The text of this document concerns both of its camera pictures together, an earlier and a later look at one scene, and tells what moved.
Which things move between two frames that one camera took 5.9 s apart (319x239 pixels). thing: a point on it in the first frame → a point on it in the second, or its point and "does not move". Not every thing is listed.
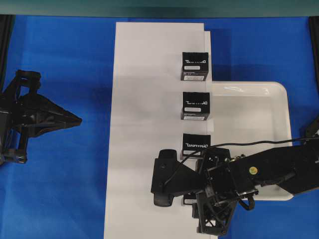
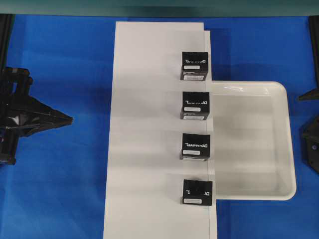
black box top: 195,66 does not move
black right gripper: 214,205 → 313,93
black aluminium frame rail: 7,28 does not move
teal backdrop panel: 188,7 does not move
